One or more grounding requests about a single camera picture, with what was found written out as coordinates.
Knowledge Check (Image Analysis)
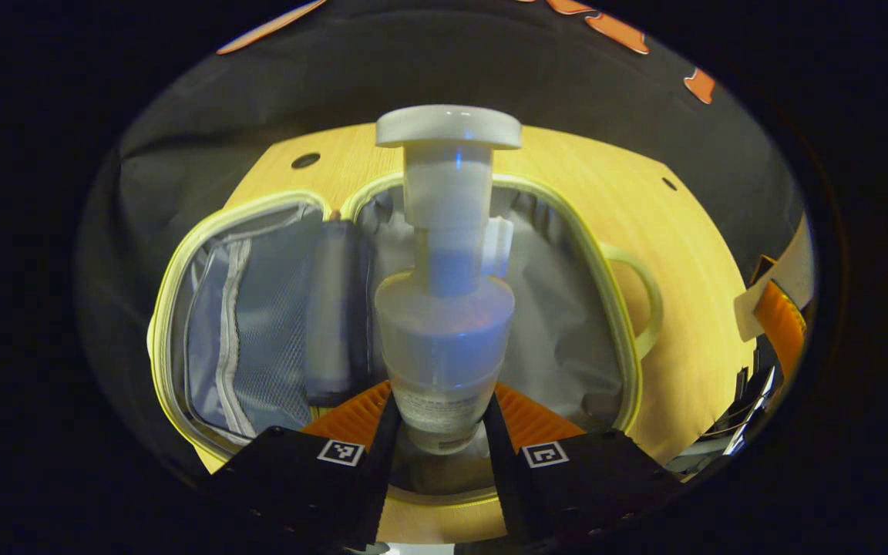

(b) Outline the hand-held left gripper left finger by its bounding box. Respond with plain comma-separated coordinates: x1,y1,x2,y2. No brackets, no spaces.
205,380,403,552

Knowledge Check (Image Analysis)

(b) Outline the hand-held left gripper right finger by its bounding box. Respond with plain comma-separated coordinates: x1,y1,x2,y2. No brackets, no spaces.
483,382,685,548

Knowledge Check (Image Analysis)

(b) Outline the pale yellow suitcase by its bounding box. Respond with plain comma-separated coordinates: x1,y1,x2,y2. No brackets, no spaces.
146,173,665,511

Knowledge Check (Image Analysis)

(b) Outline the white pump bottle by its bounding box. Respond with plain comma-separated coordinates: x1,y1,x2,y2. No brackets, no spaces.
374,105,523,456

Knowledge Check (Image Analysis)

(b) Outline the black backdrop cloth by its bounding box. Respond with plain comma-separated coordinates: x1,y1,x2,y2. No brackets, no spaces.
74,0,809,488

